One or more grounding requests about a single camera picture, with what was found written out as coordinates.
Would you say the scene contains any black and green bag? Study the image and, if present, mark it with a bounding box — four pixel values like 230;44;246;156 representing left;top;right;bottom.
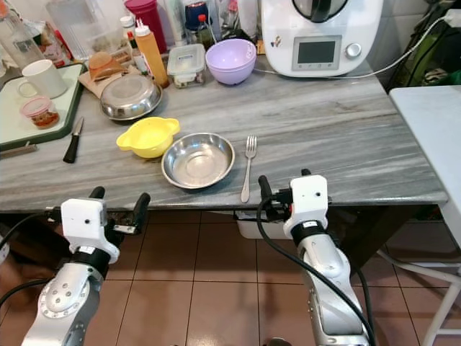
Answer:
388;0;461;92

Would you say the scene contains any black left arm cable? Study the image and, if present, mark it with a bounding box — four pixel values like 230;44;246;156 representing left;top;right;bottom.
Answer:
0;211;63;309

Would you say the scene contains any magenta plastic tumbler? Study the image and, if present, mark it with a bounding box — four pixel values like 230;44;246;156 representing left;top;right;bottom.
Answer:
124;0;160;51

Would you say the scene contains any clear lidded food box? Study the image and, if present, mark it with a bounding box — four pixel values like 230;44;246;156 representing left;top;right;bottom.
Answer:
167;44;207;89

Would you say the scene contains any small bottle with white cap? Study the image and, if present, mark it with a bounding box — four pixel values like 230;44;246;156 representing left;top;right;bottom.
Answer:
120;16;142;57

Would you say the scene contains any white side table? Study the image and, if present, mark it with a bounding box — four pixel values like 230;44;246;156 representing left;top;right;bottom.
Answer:
377;85;461;346

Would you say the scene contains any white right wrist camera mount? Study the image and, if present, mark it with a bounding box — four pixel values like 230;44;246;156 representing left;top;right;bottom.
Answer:
283;175;331;239

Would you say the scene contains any glass bottle with orange cap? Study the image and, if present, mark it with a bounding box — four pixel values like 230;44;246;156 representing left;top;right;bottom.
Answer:
0;0;45;70

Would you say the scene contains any white tray with green rim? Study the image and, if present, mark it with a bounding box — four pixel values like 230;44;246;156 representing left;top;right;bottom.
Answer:
0;63;86;158

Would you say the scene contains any clear plastic pitcher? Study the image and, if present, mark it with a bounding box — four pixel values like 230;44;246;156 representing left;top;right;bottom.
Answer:
45;0;127;63

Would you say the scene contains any white plastic bin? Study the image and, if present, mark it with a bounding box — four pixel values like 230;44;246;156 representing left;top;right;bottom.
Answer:
233;210;293;240

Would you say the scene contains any steel fork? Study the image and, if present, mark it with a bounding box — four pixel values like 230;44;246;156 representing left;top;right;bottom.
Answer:
241;136;259;204

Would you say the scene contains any dark bottle with red cap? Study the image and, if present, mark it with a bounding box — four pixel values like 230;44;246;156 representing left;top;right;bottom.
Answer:
195;14;218;50

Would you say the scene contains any dark blue jar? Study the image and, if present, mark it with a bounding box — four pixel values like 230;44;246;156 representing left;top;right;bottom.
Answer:
184;1;210;34

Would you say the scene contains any orange squeeze bottle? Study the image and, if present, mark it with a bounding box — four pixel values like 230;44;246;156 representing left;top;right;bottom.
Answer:
134;20;171;89

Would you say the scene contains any upturned steel bowl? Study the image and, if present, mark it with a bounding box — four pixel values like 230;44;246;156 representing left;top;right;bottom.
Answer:
99;73;164;122

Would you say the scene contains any small clear tub red lid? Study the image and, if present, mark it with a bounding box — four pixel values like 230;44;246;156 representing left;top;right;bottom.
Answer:
20;96;61;130

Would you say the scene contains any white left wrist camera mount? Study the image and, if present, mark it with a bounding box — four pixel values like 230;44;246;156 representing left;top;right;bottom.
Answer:
61;198;121;262

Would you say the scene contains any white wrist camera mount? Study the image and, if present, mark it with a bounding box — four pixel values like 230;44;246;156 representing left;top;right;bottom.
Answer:
283;175;331;239
61;198;121;262

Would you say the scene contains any yellow plastic bowl with handles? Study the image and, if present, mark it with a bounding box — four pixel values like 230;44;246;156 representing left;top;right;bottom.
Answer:
116;116;181;160

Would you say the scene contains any brown wooden board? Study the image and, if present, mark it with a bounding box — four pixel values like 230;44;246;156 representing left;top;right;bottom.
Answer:
78;63;139;99

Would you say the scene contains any black-handled knife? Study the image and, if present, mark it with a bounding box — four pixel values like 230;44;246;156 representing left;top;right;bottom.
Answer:
63;117;86;164

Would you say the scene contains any purple plastic bowl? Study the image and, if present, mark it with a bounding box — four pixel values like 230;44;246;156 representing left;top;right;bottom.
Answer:
205;38;259;87

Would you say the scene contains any white ceramic mug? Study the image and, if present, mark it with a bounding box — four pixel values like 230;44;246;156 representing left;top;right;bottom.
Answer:
17;59;69;100

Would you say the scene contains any shallow steel bowl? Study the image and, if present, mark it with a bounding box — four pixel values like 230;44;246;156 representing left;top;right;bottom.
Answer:
161;133;237;191

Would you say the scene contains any white kitchen food processor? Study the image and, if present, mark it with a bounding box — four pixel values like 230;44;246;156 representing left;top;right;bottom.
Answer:
261;0;385;79

